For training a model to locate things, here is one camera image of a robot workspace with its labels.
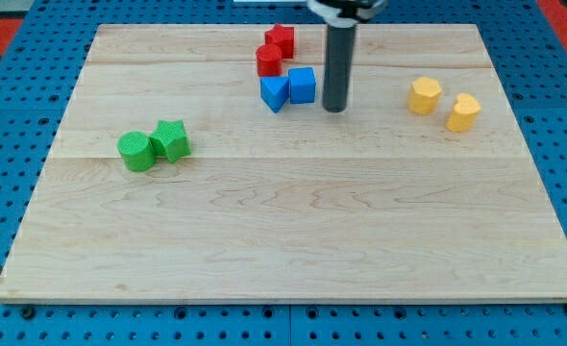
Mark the blue cube block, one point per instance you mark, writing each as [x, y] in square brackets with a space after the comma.
[302, 85]

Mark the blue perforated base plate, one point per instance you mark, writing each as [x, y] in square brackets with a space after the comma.
[39, 70]

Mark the blue triangle block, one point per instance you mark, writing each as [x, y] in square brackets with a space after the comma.
[274, 91]

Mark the green cylinder block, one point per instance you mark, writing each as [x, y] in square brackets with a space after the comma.
[136, 151]

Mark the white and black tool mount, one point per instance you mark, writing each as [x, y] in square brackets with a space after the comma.
[346, 13]

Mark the light wooden board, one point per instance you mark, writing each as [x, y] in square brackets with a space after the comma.
[375, 205]

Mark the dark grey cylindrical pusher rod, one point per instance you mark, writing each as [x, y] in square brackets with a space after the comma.
[340, 43]

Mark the red cylinder block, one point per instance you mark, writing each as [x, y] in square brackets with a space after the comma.
[269, 59]

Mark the yellow hexagon block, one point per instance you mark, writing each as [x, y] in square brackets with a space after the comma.
[424, 95]

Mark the yellow heart block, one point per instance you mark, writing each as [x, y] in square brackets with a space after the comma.
[464, 113]

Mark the green star block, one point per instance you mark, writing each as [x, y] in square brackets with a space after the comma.
[170, 140]

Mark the red star block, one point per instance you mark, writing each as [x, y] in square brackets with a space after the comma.
[282, 36]

